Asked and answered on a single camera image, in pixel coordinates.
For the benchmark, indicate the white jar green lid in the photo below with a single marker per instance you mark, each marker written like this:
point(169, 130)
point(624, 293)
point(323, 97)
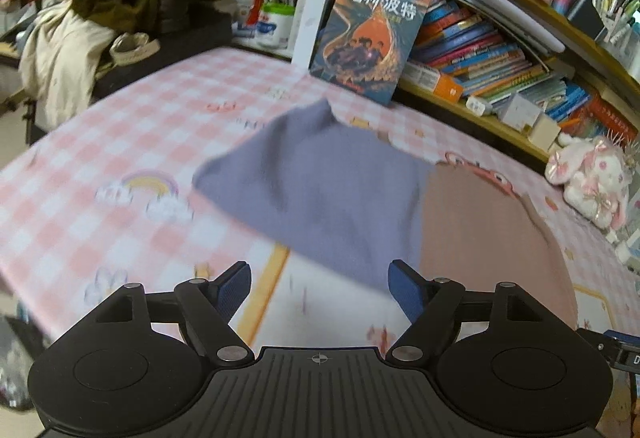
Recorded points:
point(274, 25)

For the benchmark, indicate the row of colourful books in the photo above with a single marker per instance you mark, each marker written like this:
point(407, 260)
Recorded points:
point(493, 59)

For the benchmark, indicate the orange white toothpaste box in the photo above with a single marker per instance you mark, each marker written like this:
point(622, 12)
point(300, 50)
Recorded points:
point(430, 80)

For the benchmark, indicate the wooden shelf board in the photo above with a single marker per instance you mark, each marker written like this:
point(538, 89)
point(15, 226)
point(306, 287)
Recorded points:
point(486, 127)

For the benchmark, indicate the cream white garment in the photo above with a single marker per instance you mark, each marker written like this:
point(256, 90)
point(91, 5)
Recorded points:
point(59, 61)

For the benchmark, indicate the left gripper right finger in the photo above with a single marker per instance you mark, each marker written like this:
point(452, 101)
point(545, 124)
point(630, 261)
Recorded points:
point(430, 307)

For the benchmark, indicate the pink white bunny plush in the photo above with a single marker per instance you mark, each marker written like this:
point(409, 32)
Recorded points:
point(595, 179)

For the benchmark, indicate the white charger cube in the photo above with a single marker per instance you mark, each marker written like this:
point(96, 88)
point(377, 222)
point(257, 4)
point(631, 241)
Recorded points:
point(478, 106)

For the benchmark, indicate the Harry Potter book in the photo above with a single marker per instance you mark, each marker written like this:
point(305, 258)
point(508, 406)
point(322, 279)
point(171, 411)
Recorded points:
point(366, 44)

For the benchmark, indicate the white wrist watch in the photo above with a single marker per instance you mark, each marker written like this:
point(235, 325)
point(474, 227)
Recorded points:
point(130, 49)

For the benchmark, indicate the cream pen holder box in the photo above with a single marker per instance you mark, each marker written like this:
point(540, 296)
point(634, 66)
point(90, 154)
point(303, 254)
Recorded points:
point(544, 132)

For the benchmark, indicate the white note card box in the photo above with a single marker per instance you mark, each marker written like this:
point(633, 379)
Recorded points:
point(519, 113)

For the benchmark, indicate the purple and brown sweater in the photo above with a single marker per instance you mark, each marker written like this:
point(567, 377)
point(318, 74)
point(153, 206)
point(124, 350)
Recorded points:
point(344, 198)

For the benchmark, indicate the pink checkered desk mat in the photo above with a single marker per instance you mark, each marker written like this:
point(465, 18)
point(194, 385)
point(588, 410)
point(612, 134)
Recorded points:
point(107, 200)

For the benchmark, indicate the white tablet on books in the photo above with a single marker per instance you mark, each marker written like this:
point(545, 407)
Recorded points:
point(521, 19)

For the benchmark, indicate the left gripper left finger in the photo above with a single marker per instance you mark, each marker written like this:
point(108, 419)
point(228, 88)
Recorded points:
point(207, 308)

